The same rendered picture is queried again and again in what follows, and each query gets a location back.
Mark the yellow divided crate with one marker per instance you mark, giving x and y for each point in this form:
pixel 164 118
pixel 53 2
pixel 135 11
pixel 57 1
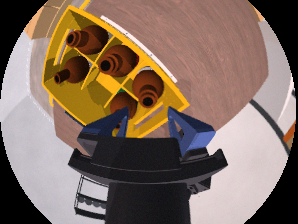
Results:
pixel 87 100

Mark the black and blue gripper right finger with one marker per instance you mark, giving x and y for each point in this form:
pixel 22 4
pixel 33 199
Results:
pixel 197 134

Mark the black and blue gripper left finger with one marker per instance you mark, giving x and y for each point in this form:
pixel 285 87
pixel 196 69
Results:
pixel 107 124

